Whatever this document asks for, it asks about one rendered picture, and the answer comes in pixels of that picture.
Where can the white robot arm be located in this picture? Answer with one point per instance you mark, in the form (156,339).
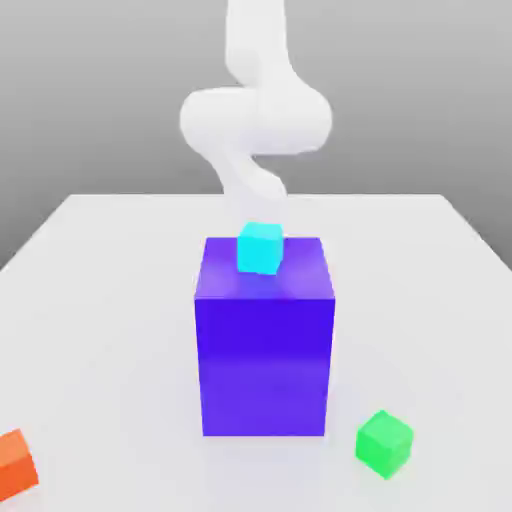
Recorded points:
(256,120)

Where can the small cyan cube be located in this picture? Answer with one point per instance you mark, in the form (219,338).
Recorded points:
(259,250)

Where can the small green cube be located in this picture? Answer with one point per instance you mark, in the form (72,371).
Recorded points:
(384,444)

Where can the small orange cube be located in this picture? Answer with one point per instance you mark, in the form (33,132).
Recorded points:
(14,464)

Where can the large purple box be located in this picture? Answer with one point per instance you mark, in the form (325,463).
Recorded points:
(264,360)

